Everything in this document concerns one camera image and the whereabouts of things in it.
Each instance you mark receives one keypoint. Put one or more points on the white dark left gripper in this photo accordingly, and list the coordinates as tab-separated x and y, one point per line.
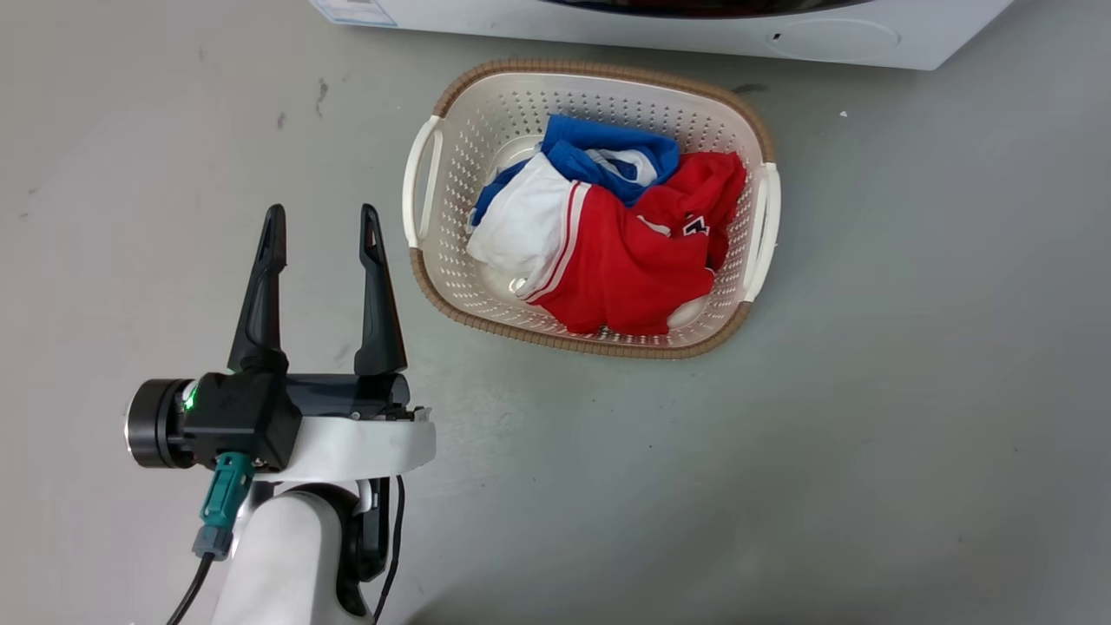
364	443

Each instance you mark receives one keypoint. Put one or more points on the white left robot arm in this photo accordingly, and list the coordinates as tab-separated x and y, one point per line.
286	555

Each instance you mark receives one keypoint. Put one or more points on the white washing machine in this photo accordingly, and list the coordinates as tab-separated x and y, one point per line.
434	22

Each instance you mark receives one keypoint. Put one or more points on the dark glass washing machine door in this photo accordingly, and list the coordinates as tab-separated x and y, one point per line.
694	7

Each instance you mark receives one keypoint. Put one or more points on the cream plastic laundry basket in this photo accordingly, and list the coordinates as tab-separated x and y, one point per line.
486	113

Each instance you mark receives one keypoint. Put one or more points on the white blue energy label sticker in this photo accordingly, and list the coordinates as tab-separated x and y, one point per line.
351	10

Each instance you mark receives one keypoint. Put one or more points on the red white sports jersey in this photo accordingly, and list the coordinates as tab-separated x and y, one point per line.
625	260

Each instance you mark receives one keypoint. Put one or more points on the blue white garment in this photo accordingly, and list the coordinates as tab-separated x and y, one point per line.
599	143

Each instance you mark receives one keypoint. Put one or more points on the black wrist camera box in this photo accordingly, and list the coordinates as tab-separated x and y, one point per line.
230	417

